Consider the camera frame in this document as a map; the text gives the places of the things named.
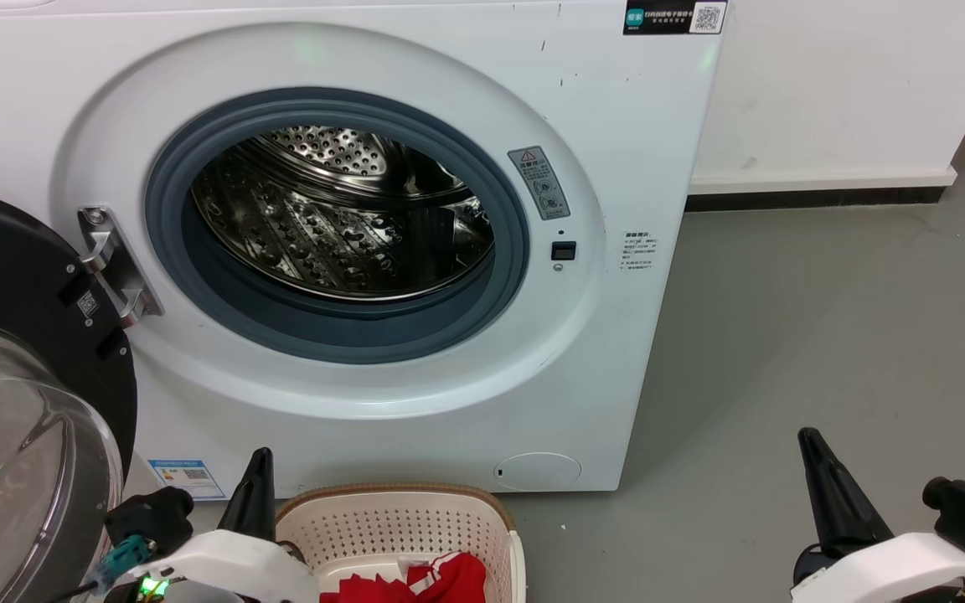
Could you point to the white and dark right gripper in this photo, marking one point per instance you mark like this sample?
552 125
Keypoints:
910 569

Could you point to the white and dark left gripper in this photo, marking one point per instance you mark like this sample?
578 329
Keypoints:
231 565

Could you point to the red and white garment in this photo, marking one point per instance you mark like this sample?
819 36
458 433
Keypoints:
449 578

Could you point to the cream perforated laundry basket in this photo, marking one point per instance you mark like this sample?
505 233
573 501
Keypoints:
399 523

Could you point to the stainless steel washing machine drum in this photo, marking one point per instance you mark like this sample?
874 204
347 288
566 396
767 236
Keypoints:
323 234

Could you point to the black glass washer door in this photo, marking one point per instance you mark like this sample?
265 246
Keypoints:
5 268

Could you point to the blue energy label sticker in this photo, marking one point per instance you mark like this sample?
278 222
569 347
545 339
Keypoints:
185 477

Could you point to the small QR label on door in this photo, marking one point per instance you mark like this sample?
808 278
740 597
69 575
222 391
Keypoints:
88 304

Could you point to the steel door hinge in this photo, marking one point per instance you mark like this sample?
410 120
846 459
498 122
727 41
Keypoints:
116 268

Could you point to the white front-load washing machine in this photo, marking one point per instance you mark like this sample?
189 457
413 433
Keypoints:
600 360

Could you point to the round drain filter cover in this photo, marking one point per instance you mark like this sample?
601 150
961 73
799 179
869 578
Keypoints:
538 471

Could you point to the black baseboard strip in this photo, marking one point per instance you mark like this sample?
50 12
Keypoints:
809 199

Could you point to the white printed text sticker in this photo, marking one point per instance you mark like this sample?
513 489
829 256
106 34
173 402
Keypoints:
640 251

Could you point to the grey rubber door gasket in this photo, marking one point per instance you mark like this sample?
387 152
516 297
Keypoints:
503 276

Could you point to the grey warning sticker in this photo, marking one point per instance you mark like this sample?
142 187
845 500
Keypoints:
539 182

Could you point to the black QR code sticker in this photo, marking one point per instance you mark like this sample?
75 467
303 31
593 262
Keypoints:
675 17

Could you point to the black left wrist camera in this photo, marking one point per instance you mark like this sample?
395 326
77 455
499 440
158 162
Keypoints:
147 511

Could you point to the white wall ledge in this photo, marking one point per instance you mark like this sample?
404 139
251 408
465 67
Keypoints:
817 180

